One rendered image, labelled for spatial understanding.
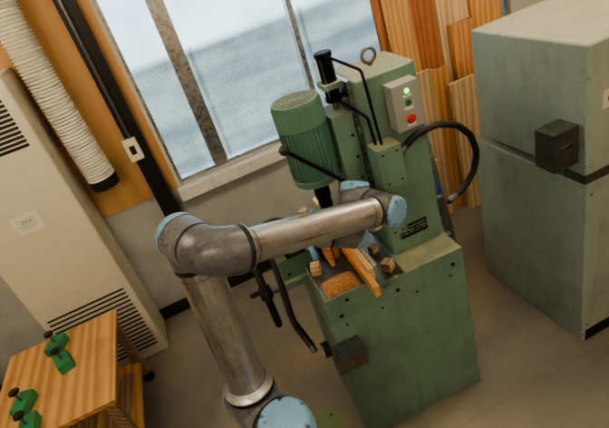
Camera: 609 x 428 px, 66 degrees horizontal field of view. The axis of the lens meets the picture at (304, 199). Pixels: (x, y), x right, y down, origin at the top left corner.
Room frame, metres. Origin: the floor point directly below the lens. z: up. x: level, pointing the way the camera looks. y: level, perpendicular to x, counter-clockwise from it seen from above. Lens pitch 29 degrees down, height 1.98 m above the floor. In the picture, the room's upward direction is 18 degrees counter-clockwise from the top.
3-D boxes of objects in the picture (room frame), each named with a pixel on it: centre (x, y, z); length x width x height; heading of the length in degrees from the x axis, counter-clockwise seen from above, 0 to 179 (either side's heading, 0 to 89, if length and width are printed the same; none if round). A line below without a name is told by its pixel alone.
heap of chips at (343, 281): (1.27, -0.02, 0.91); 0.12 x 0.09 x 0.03; 99
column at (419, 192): (1.57, -0.36, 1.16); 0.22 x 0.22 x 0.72; 9
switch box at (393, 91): (1.43, -0.41, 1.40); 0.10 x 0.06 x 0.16; 99
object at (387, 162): (1.40, -0.31, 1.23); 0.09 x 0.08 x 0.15; 99
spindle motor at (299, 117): (1.52, -0.07, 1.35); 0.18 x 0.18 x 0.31
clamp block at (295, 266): (1.50, 0.12, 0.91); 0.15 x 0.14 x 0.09; 9
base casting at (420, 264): (1.54, -0.19, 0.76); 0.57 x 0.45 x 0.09; 99
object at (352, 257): (1.46, -0.08, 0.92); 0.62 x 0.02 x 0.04; 9
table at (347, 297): (1.51, 0.03, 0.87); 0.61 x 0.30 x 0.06; 9
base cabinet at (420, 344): (1.54, -0.19, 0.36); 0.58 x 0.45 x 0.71; 99
